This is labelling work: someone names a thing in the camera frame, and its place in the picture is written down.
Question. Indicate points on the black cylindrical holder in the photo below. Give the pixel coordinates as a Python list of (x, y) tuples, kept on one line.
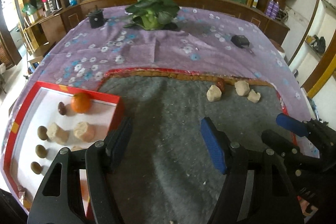
[(96, 18)]

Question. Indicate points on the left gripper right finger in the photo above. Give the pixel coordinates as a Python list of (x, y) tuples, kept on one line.
[(256, 188)]

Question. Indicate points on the dark red date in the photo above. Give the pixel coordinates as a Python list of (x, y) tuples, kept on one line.
[(62, 108)]

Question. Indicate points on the white yam chunk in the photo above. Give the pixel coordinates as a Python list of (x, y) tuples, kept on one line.
[(84, 132), (214, 93), (57, 134), (242, 88), (254, 96)]

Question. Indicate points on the green leafy cabbage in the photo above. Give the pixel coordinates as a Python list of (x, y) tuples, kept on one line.
[(152, 15)]

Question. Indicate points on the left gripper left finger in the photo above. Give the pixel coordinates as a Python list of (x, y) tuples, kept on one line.
[(59, 197)]

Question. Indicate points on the purple floral tablecloth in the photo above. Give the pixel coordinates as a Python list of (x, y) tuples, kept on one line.
[(201, 44)]

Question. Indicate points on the large orange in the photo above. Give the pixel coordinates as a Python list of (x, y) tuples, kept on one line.
[(80, 103)]

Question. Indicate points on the pink bottle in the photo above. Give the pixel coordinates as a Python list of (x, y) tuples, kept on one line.
[(46, 5)]

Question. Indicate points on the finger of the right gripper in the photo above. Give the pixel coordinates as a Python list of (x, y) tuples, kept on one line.
[(284, 148), (298, 128)]

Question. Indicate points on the wooden stool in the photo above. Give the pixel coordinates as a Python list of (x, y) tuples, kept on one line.
[(39, 54)]

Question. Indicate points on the purple bottle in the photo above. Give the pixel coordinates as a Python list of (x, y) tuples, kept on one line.
[(272, 9)]

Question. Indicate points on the black small device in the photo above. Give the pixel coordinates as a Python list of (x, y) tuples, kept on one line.
[(241, 42)]

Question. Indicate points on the grey felt mat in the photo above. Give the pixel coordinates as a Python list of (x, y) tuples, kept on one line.
[(166, 174)]

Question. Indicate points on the red white tray box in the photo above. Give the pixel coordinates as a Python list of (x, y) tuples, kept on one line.
[(61, 147)]

